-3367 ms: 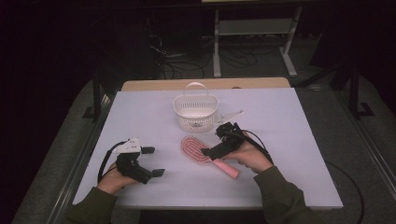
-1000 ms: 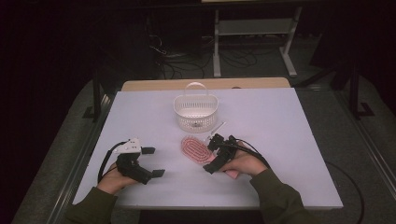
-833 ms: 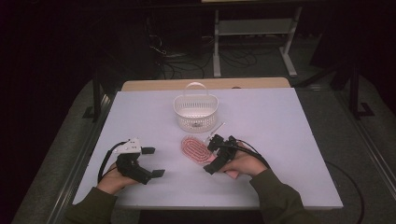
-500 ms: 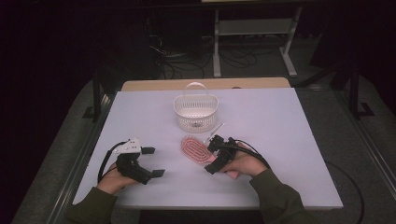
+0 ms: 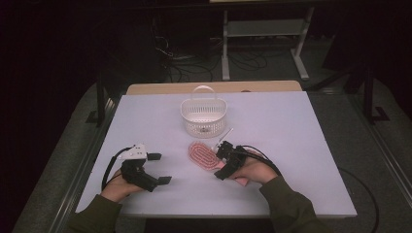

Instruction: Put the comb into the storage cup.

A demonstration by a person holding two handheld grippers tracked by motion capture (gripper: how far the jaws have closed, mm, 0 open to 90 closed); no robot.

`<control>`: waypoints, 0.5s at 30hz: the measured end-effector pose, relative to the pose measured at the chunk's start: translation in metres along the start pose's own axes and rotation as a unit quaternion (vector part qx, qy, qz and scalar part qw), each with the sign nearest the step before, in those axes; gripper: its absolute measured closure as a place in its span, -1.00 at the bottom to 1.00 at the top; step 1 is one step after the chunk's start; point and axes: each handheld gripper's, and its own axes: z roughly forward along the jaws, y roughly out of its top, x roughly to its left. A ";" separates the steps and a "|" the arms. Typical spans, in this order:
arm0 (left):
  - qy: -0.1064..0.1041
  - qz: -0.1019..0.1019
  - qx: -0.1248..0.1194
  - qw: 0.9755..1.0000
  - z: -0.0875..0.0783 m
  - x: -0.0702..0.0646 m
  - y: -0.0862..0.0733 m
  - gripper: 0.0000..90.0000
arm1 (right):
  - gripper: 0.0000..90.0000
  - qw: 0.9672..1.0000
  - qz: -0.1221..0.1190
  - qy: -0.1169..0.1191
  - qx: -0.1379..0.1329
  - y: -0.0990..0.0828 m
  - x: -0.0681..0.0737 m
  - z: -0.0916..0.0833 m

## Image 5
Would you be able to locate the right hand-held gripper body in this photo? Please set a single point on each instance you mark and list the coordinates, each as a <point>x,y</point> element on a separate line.
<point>236,158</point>

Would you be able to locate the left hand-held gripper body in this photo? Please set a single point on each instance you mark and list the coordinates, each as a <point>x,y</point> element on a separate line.
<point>137,174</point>

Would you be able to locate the pink hairbrush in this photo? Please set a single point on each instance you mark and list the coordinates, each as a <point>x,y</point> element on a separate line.
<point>204,157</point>

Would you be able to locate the person's right hand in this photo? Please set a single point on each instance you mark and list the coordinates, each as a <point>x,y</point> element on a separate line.
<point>256,171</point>

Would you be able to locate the person's left hand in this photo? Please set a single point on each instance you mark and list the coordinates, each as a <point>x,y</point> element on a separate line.
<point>118,189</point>

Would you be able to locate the white plastic basket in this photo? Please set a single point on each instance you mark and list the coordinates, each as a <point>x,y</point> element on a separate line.
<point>204,116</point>

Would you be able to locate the wooden table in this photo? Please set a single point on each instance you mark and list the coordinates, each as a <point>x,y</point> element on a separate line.
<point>213,87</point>

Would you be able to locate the black metal stand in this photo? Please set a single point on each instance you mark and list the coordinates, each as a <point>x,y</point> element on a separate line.
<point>101,100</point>
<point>369,97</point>

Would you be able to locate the white metal table frame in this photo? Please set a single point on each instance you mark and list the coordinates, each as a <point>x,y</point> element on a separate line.
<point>265,28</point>

